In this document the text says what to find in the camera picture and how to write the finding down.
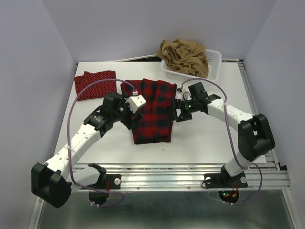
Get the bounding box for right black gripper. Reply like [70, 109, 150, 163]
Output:
[165, 98, 198, 123]

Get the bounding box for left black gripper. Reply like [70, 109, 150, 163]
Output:
[112, 93, 143, 130]

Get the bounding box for red polka dot skirt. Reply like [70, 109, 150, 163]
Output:
[74, 70, 117, 101]

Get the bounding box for red black plaid skirt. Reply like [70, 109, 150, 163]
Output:
[127, 79, 177, 145]

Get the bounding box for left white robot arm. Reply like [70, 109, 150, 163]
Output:
[31, 91, 146, 208]

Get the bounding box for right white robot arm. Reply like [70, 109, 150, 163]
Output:
[168, 82, 275, 189]

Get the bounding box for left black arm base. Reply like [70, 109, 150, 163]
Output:
[88, 174, 122, 207]

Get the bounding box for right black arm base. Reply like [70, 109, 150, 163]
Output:
[201, 173, 248, 204]

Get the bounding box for white plastic basket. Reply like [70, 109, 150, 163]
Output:
[161, 49, 222, 82]

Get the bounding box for tan brown skirt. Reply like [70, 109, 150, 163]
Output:
[156, 39, 209, 78]

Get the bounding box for white board strip behind table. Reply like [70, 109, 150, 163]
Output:
[111, 54, 156, 62]

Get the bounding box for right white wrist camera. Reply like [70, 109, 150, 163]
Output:
[175, 88, 191, 101]

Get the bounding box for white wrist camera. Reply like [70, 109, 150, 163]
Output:
[175, 88, 191, 101]
[126, 95, 146, 113]

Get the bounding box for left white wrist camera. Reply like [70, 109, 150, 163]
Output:
[126, 95, 146, 113]

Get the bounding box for aluminium frame rails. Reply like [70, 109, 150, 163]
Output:
[41, 62, 301, 229]

